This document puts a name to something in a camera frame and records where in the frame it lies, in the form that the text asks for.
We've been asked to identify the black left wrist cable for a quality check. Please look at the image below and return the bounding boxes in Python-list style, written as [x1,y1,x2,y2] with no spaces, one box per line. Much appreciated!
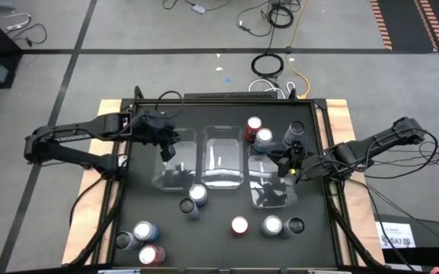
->
[154,90,185,117]

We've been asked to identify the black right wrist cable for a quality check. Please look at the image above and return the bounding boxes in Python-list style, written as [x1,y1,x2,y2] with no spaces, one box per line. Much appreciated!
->
[355,127,439,180]

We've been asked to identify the white cable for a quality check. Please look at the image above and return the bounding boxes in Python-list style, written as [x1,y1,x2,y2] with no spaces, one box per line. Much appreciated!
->
[247,78,297,99]
[0,12,33,31]

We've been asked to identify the white blue Spindrift can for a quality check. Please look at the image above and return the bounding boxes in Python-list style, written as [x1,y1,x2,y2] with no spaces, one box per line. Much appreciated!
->
[132,220,161,243]
[260,215,284,237]
[254,127,274,153]
[188,183,209,209]

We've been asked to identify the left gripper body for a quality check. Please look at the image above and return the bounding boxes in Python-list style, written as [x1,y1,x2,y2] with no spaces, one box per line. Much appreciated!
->
[137,112,178,148]

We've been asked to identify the black box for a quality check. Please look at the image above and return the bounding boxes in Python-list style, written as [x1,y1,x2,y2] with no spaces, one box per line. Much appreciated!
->
[374,212,439,267]

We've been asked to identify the thin black cable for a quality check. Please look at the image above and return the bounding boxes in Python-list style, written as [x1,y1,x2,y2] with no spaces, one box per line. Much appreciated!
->
[236,0,277,38]
[8,22,48,47]

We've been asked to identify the red Fanta soda can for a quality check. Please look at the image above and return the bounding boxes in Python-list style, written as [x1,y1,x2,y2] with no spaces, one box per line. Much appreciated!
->
[244,116,263,142]
[138,244,167,266]
[230,215,250,237]

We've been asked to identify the clear plastic bin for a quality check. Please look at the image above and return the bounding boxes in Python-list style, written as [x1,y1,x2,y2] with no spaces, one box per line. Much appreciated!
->
[201,125,245,190]
[247,142,298,210]
[151,127,199,192]

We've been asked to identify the white label sign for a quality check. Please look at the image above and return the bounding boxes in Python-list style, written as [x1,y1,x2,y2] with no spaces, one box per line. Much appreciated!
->
[374,221,417,250]

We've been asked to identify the black aluminium table frame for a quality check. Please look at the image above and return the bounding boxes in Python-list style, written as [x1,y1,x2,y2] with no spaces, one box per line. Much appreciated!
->
[68,85,383,269]

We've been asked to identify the yellow cable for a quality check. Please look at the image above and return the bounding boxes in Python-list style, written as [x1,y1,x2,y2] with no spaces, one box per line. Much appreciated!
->
[285,0,311,100]

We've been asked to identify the black coiled cable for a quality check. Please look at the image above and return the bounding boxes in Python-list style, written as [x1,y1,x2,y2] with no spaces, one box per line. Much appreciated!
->
[250,52,285,79]
[266,4,294,29]

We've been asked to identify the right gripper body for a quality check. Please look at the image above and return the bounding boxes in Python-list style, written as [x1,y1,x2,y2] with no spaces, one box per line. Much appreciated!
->
[294,151,331,180]

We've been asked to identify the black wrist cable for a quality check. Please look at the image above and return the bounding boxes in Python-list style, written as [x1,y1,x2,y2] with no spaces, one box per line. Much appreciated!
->
[154,90,185,117]
[355,127,439,180]

